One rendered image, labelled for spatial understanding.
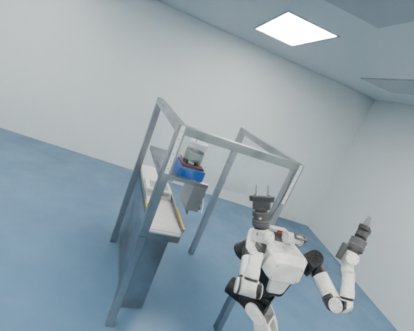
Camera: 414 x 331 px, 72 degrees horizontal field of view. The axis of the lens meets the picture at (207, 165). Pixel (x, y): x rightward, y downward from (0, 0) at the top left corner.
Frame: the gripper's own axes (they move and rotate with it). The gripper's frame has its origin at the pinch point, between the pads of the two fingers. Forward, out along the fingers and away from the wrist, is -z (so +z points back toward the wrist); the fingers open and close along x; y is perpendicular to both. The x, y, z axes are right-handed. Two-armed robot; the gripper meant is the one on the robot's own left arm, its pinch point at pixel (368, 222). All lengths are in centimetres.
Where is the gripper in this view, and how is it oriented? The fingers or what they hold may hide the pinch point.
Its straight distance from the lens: 190.7
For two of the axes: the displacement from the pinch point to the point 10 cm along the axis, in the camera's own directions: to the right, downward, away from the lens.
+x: -5.2, -4.3, -7.4
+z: -5.2, 8.5, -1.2
